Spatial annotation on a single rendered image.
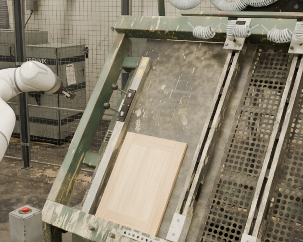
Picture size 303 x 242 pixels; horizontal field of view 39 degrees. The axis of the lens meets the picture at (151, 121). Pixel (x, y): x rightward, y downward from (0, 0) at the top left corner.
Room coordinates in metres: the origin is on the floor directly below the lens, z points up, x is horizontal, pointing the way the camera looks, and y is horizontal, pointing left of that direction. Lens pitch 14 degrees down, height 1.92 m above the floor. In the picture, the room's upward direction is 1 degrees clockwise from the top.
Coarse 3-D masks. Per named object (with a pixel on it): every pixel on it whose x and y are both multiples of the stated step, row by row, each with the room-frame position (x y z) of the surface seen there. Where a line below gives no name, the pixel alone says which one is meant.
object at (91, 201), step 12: (144, 72) 2.48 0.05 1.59; (132, 84) 2.46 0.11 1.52; (132, 108) 2.39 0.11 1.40; (120, 132) 2.29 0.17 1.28; (108, 144) 2.27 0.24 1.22; (108, 156) 2.23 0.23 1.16; (108, 168) 2.20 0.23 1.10; (96, 180) 2.16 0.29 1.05; (96, 192) 2.12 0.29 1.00; (84, 204) 2.10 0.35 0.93; (96, 204) 2.12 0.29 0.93
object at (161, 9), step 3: (159, 0) 3.08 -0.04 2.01; (162, 0) 3.09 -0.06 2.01; (159, 3) 3.08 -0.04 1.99; (162, 3) 3.09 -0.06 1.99; (159, 6) 3.09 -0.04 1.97; (162, 6) 3.09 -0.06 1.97; (159, 9) 3.09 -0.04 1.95; (162, 9) 3.09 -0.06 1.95; (159, 12) 3.09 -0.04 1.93; (162, 12) 3.10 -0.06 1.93; (159, 15) 3.10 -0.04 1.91; (162, 15) 3.10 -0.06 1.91; (162, 39) 3.12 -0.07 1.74; (165, 39) 3.13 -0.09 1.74; (288, 60) 2.53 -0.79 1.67; (282, 93) 2.47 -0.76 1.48; (219, 204) 2.08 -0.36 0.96; (222, 210) 2.13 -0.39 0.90; (225, 216) 2.18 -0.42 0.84; (231, 219) 2.23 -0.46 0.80; (234, 225) 2.29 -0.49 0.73
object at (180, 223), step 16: (224, 48) 2.24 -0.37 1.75; (240, 48) 2.20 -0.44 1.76; (240, 64) 2.25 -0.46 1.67; (224, 80) 2.18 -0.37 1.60; (224, 96) 2.11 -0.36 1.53; (224, 112) 2.11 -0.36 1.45; (208, 128) 2.05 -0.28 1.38; (208, 144) 1.98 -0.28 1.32; (192, 160) 1.96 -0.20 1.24; (208, 160) 1.97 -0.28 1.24; (192, 176) 1.92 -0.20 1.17; (192, 192) 1.86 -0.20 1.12; (192, 208) 1.85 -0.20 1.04; (176, 224) 1.79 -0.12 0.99; (176, 240) 1.75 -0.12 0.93
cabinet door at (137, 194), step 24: (144, 144) 2.20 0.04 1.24; (168, 144) 2.13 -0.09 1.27; (120, 168) 2.17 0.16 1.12; (144, 168) 2.11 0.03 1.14; (168, 168) 2.05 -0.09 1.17; (120, 192) 2.08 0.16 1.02; (144, 192) 2.02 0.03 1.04; (168, 192) 1.97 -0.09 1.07; (120, 216) 1.99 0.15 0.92; (144, 216) 1.94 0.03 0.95
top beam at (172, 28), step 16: (128, 16) 2.72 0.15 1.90; (144, 16) 2.66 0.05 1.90; (160, 16) 2.60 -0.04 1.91; (176, 16) 2.55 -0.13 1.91; (128, 32) 2.70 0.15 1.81; (144, 32) 2.62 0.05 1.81; (160, 32) 2.56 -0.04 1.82; (176, 32) 2.49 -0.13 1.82; (192, 32) 2.43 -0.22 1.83; (208, 32) 2.37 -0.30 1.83; (224, 32) 2.32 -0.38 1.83; (256, 32) 2.23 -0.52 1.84
